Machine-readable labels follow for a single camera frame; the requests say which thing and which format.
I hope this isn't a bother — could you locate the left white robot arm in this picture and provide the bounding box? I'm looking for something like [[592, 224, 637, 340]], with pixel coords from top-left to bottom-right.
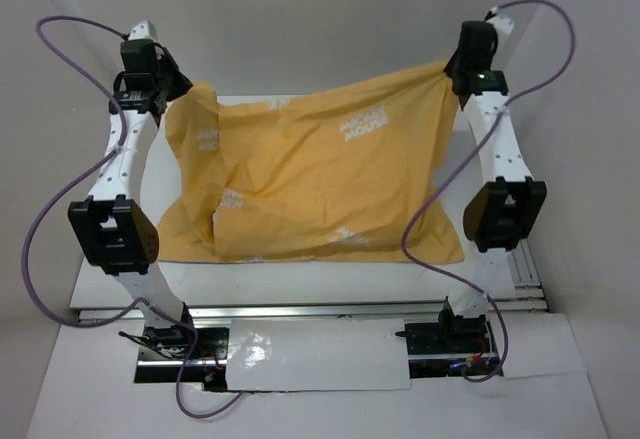
[[68, 39, 198, 358]]

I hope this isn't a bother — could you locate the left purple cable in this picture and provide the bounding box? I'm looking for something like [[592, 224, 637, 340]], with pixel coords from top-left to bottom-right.
[[22, 14, 251, 418]]

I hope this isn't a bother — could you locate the white cover plate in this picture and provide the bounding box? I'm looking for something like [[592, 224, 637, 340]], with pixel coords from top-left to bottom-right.
[[225, 319, 410, 392]]

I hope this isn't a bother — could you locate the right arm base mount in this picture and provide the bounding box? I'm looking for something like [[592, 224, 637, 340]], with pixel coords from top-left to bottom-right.
[[394, 311, 499, 379]]

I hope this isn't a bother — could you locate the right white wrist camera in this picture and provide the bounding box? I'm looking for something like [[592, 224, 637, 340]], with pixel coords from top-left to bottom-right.
[[485, 6, 515, 49]]

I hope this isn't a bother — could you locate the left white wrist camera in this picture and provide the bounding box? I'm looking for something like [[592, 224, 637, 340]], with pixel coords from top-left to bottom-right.
[[127, 20, 158, 43]]

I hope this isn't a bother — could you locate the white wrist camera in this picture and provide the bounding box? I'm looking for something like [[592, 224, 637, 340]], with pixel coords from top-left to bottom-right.
[[485, 6, 515, 49], [127, 20, 158, 43]]

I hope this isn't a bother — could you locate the orange pillowcase with blue back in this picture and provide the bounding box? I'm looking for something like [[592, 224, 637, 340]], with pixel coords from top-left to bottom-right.
[[158, 62, 464, 264]]

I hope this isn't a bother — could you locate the aluminium side rail frame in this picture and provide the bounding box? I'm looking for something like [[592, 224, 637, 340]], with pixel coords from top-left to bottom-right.
[[508, 240, 550, 313]]

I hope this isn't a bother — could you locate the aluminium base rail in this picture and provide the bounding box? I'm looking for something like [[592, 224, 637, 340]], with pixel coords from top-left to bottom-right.
[[79, 297, 549, 322]]

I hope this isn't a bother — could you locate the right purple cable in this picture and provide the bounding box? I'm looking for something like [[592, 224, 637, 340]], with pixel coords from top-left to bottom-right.
[[401, 0, 576, 383]]

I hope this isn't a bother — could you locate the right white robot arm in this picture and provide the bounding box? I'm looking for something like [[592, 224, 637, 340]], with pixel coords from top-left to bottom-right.
[[436, 17, 547, 351]]

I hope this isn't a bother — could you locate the purple cable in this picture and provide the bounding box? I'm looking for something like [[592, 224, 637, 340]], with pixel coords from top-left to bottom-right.
[[401, 0, 576, 383], [22, 14, 251, 418]]

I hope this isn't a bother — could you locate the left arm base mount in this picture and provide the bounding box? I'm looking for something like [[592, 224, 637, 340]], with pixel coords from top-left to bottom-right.
[[118, 325, 230, 392]]

